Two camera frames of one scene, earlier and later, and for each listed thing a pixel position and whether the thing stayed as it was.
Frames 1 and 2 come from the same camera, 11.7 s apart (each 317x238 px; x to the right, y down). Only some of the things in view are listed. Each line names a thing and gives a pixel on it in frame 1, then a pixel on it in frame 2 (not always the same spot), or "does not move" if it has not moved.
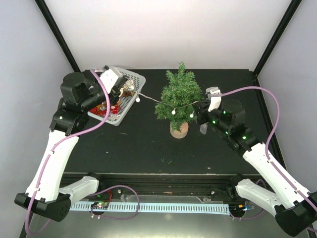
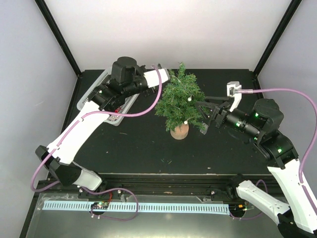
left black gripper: x=115 y=90 -> x=150 y=91
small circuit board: x=102 y=205 does not move
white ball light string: x=137 y=99 -> x=189 y=98
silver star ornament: x=113 y=117 does not move
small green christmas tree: x=177 y=105 does not move
